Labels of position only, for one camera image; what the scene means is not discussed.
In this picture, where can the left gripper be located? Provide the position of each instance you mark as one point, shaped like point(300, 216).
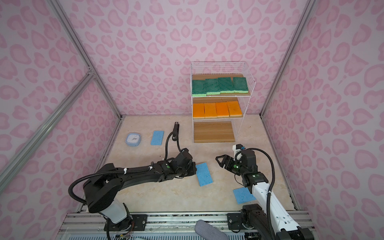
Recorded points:
point(193, 167)

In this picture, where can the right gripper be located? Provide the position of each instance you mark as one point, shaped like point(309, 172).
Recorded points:
point(227, 159)

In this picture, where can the blue sponge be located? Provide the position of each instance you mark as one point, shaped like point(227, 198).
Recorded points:
point(204, 175)
point(243, 195)
point(157, 138)

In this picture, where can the orange sponge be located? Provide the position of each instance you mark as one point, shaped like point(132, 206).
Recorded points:
point(210, 111)
point(222, 110)
point(198, 111)
point(234, 109)

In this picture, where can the green sponge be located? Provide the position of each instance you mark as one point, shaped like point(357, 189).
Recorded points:
point(240, 85)
point(212, 87)
point(199, 88)
point(226, 85)

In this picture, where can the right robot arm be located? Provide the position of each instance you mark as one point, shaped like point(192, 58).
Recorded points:
point(268, 217)

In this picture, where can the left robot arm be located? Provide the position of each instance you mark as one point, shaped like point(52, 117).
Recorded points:
point(98, 190)

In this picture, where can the black stapler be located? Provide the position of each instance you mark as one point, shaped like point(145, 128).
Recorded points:
point(175, 130)

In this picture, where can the blue square timer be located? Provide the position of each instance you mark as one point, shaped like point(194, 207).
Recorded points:
point(133, 139)

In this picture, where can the grey cloth object front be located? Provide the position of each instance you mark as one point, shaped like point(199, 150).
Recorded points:
point(208, 232)

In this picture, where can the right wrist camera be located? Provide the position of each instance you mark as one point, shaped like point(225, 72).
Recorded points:
point(238, 148)

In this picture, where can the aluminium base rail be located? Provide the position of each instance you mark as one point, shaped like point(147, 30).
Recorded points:
point(156, 226)

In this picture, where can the white wire wooden shelf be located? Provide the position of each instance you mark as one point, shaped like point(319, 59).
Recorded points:
point(220, 130)

